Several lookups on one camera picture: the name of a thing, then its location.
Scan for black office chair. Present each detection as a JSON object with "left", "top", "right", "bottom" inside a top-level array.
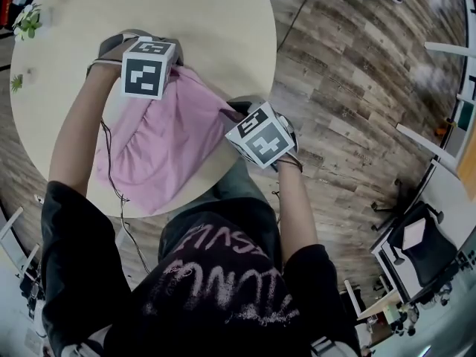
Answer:
[{"left": 371, "top": 178, "right": 460, "bottom": 289}]

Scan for wooden desk white frame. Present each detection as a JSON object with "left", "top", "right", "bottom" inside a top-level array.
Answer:
[{"left": 396, "top": 39, "right": 476, "bottom": 193}]

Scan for person's right forearm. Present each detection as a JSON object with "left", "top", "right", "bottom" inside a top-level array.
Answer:
[{"left": 277, "top": 158, "right": 321, "bottom": 263}]

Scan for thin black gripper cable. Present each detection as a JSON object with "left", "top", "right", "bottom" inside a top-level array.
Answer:
[
  {"left": 271, "top": 190, "right": 284, "bottom": 227},
  {"left": 100, "top": 120, "right": 150, "bottom": 274}
]

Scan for white flower potted plant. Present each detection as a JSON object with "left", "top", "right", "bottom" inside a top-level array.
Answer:
[{"left": 11, "top": 4, "right": 44, "bottom": 42}]

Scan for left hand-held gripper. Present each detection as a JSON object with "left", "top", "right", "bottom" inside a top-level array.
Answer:
[{"left": 98, "top": 30, "right": 186, "bottom": 101}]

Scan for person's grey jeans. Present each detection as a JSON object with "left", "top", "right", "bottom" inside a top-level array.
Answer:
[{"left": 158, "top": 158, "right": 271, "bottom": 237}]

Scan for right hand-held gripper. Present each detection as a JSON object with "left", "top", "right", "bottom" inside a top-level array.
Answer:
[{"left": 218, "top": 94, "right": 300, "bottom": 173}]

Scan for person's left forearm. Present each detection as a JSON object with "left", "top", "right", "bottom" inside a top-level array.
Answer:
[{"left": 48, "top": 63, "right": 123, "bottom": 200}]

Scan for pink printed sweatshirt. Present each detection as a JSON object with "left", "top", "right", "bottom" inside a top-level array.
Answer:
[{"left": 94, "top": 65, "right": 246, "bottom": 217}]

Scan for person's black printed t-shirt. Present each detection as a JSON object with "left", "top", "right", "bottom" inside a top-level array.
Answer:
[{"left": 39, "top": 180, "right": 361, "bottom": 357}]

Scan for red box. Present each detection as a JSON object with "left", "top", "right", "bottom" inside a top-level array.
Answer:
[{"left": 0, "top": 0, "right": 15, "bottom": 28}]

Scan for white shoulder strap with buckle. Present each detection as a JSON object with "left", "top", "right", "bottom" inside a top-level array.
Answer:
[
  {"left": 61, "top": 325, "right": 112, "bottom": 357},
  {"left": 310, "top": 335, "right": 360, "bottom": 357}
]

